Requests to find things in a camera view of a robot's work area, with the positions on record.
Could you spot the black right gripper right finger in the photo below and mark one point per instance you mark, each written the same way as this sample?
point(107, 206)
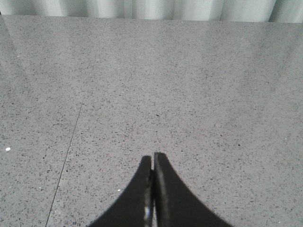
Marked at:
point(176, 205)

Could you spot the grey pleated curtain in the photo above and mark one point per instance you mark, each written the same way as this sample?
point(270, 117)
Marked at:
point(282, 11)

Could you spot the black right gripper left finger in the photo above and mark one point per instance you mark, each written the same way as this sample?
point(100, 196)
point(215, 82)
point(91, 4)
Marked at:
point(133, 208)

